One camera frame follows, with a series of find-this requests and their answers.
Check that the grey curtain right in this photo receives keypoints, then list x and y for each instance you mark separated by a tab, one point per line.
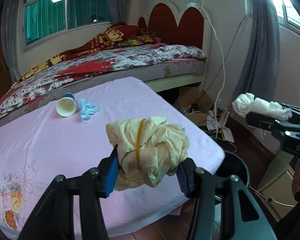
260	70

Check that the bed frame with red headboard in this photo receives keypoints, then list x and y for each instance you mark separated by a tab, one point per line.
187	27

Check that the window with green curtain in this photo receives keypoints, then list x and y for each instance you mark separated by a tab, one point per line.
46	19

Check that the black trash bucket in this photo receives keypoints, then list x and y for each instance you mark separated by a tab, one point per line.
232	164

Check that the cardboard box under bed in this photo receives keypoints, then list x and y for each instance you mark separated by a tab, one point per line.
194	105

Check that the blue white paper cup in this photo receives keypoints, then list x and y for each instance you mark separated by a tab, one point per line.
67	105

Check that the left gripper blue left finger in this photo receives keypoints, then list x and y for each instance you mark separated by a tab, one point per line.
53	215

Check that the red patterned blanket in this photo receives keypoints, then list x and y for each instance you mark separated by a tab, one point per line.
115	36

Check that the light blue glove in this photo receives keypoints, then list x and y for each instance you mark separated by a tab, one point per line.
87	110

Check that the grey curtain left of window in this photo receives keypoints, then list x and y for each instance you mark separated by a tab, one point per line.
9	19

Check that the white tissue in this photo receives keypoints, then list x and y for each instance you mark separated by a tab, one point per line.
246	103

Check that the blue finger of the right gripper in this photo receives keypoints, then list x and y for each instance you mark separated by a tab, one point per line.
277	127
295	109

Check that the beige cloth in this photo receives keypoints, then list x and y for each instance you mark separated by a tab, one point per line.
147	150

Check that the floral bed sheet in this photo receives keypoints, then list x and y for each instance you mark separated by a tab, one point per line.
92	65

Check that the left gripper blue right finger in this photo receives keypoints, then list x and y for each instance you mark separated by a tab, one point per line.
241	216

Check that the white router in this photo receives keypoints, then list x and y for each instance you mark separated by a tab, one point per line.
216	125

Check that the pink floral table cloth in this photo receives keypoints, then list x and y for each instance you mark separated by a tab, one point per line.
40	145

